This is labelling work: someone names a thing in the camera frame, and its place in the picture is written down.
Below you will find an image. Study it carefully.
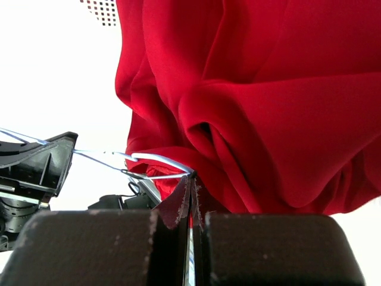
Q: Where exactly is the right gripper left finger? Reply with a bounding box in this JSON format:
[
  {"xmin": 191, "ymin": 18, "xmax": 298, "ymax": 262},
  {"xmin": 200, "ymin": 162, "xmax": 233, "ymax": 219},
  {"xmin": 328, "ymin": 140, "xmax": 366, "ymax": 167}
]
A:
[{"xmin": 1, "ymin": 176, "xmax": 191, "ymax": 285}]

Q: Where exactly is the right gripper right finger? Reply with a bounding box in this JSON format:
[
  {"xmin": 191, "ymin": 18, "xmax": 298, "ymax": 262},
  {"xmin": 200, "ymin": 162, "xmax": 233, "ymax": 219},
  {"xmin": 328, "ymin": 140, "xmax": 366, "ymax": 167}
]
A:
[{"xmin": 190, "ymin": 178, "xmax": 365, "ymax": 285}]

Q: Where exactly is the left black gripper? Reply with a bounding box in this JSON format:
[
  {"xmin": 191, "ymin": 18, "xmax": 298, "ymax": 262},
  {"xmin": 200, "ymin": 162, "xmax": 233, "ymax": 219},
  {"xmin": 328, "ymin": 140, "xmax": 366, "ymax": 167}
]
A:
[{"xmin": 1, "ymin": 132, "xmax": 78, "ymax": 252}]

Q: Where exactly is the blue hanger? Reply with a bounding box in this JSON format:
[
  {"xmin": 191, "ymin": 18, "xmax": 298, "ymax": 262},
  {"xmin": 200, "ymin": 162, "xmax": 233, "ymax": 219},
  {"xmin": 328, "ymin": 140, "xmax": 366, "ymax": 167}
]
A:
[{"xmin": 1, "ymin": 128, "xmax": 195, "ymax": 181}]

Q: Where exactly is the red skirt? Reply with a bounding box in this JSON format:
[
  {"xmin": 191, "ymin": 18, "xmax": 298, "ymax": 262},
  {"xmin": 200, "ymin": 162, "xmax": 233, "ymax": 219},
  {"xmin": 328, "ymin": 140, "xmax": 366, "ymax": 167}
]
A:
[{"xmin": 115, "ymin": 1, "xmax": 380, "ymax": 215}]

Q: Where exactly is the white plastic basket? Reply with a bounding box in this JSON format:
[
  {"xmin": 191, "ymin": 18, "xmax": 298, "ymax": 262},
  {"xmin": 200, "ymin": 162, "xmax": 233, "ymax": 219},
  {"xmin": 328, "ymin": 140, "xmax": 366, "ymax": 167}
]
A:
[{"xmin": 79, "ymin": 0, "xmax": 120, "ymax": 27}]

